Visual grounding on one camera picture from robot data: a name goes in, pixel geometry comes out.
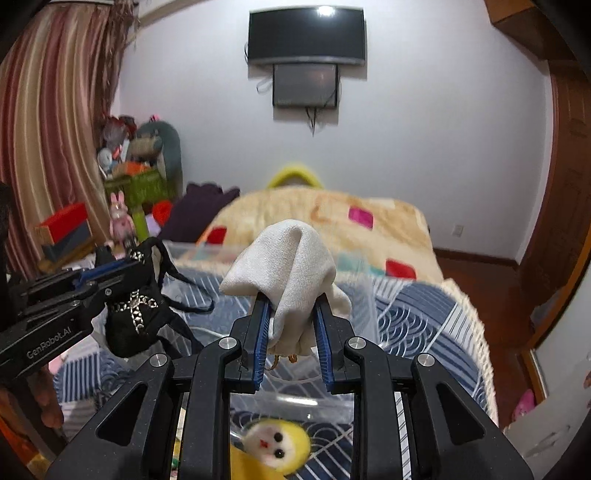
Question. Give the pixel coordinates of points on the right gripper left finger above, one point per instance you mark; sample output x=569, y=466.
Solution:
x=252, y=333

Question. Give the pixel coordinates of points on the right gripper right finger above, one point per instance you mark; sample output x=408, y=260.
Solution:
x=332, y=333

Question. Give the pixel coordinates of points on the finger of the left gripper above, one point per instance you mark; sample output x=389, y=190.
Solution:
x=105, y=272

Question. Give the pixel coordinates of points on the black chain-trimmed pouch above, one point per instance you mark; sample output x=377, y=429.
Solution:
x=137, y=309

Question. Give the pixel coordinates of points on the white cloth pouch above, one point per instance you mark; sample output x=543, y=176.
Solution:
x=290, y=265

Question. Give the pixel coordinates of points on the red and blue box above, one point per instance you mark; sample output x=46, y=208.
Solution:
x=64, y=231

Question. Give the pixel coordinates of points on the pink rabbit figurine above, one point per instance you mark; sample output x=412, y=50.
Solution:
x=121, y=228

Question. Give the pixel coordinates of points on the blue patterned table cloth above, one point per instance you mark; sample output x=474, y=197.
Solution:
x=413, y=318

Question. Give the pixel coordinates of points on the clear plastic storage box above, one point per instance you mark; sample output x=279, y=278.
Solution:
x=290, y=391

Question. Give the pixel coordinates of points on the beige patchwork plush blanket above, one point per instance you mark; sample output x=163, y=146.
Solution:
x=392, y=235

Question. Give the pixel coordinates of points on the green storage box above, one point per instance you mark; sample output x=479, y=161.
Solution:
x=147, y=187

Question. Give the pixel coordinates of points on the yellow monkey plush toy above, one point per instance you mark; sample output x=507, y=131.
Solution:
x=267, y=448

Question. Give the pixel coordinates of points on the dark purple cloth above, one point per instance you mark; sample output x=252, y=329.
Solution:
x=190, y=216

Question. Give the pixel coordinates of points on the grey green plush toy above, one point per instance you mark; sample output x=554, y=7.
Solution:
x=157, y=144

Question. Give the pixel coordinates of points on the striped red curtain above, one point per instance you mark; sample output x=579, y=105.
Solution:
x=58, y=82

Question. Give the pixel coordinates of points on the wooden door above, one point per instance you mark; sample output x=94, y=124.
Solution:
x=564, y=218

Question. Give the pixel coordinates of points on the small wall-mounted screen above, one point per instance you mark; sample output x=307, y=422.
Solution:
x=314, y=86

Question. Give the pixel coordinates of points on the wall-mounted black television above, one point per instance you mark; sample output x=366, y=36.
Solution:
x=319, y=34

